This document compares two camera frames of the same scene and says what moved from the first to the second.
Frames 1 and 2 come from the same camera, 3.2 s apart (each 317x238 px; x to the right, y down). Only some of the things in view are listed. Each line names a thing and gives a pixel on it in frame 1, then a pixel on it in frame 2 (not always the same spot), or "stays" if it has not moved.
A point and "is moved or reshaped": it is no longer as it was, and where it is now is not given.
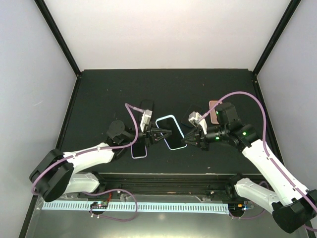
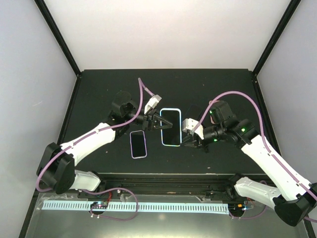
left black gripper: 149,136 → 150,120
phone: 175,141 is moved or reshaped
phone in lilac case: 138,150 stays
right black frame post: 283,24 stays
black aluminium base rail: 175,183 stays
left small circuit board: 99,205 stays
